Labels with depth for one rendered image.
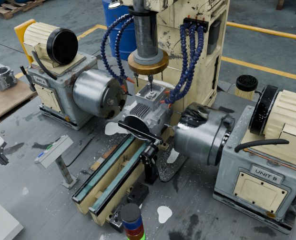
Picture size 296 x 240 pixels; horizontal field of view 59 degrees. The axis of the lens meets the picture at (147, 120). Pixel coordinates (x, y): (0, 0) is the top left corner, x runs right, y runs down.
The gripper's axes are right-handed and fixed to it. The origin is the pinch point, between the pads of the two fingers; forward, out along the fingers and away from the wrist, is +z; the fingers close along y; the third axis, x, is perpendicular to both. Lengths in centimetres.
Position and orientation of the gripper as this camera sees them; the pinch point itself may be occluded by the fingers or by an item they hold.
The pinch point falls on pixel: (3, 160)
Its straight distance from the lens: 120.3
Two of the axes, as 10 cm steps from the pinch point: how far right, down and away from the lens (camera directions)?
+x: -6.2, 1.7, 7.6
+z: 5.7, 7.7, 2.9
